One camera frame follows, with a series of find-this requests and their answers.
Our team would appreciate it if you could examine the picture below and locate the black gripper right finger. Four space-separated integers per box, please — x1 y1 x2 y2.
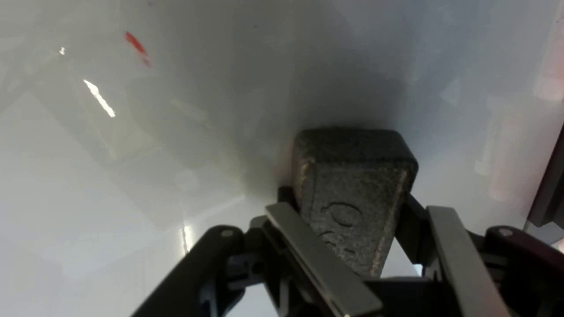
425 204 515 317

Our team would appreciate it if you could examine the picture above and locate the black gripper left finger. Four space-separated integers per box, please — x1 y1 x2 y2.
256 201 385 317

